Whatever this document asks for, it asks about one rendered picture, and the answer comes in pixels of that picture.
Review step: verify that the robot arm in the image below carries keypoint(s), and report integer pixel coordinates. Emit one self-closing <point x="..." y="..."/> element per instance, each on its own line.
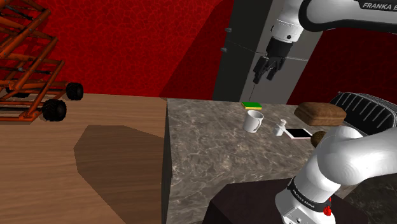
<point x="338" y="161"/>

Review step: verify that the orange wheeled metal cart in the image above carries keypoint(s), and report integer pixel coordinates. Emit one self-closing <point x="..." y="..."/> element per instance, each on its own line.
<point x="28" y="62"/>

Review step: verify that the black ribbed appliance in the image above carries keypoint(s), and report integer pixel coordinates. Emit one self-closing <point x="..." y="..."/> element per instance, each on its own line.
<point x="366" y="110"/>

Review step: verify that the brown bread loaf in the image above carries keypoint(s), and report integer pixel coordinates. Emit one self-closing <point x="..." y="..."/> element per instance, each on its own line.
<point x="319" y="113"/>

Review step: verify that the white smartphone with black screen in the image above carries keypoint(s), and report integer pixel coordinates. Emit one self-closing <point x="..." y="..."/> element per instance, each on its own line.
<point x="298" y="133"/>

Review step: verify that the white mug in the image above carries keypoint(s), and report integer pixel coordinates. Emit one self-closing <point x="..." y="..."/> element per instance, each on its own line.
<point x="252" y="121"/>

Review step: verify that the green and yellow sponge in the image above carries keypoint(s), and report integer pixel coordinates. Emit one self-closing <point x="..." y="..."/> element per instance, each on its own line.
<point x="251" y="105"/>

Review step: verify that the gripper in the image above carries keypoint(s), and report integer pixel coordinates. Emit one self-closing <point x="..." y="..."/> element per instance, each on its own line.
<point x="278" y="49"/>

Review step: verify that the brown round fruit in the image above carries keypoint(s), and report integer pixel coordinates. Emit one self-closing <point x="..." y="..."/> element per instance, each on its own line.
<point x="317" y="138"/>

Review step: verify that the white salt shaker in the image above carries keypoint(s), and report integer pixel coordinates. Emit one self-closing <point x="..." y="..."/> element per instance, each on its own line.
<point x="280" y="127"/>

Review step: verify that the grey door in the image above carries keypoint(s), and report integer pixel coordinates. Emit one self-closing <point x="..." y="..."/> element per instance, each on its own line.
<point x="238" y="71"/>

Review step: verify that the dark robot stand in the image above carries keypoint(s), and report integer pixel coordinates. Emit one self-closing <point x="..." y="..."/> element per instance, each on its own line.
<point x="248" y="204"/>

